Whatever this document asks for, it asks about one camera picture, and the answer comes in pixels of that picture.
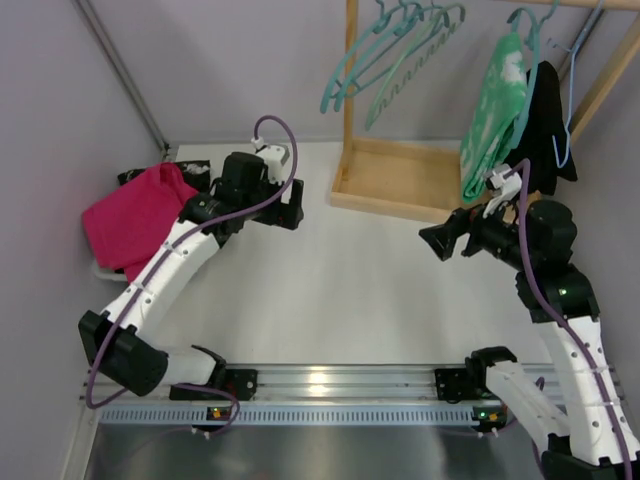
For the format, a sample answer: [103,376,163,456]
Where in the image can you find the green white tie-dye trousers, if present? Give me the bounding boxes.
[460,34,524,204]

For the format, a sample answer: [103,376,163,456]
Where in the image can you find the teal plastic hanger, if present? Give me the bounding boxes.
[507,1,559,150]

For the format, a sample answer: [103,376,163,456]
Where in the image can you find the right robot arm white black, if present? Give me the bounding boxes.
[419,200,639,479]

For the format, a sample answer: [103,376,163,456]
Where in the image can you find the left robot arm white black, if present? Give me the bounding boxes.
[79,145,304,408]

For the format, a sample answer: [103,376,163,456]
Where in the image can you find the black garment on hanger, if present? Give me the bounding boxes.
[504,61,578,196]

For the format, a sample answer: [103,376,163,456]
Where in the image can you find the teal hanger far left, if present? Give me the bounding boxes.
[320,1,429,114]

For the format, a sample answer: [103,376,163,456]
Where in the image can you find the light green notched hanger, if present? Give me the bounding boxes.
[364,2,466,131]

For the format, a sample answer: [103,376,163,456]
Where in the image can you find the black white garment under pile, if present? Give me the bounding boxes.
[117,160,212,192]

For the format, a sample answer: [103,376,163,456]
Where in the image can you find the wooden clothes rack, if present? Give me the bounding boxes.
[320,1,639,223]

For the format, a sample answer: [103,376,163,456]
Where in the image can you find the pink folded garment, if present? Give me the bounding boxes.
[82,163,197,282]

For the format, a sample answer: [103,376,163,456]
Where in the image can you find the white tray under clothes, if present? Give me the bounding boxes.
[91,263,128,283]

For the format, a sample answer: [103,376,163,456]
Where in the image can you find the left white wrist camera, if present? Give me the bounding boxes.
[251,137,290,183]

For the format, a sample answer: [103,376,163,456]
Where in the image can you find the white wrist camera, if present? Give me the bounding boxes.
[483,164,522,218]
[251,137,290,183]

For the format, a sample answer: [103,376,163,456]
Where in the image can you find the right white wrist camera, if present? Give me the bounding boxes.
[483,164,522,218]

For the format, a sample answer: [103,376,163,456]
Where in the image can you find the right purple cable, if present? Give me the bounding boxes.
[504,159,634,480]

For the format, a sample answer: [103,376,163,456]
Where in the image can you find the blue wire hanger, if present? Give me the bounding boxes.
[547,0,604,169]

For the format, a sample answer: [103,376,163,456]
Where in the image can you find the aluminium mounting rail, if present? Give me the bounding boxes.
[80,365,511,431]

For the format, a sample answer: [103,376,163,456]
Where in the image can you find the grey corner wall profile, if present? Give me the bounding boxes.
[71,0,169,153]

